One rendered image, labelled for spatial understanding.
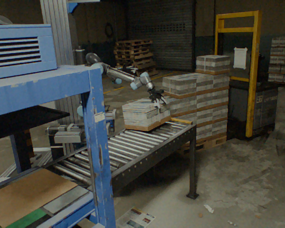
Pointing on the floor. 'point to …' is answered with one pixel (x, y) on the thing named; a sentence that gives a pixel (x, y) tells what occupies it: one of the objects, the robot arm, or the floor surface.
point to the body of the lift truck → (266, 95)
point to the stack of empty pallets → (128, 48)
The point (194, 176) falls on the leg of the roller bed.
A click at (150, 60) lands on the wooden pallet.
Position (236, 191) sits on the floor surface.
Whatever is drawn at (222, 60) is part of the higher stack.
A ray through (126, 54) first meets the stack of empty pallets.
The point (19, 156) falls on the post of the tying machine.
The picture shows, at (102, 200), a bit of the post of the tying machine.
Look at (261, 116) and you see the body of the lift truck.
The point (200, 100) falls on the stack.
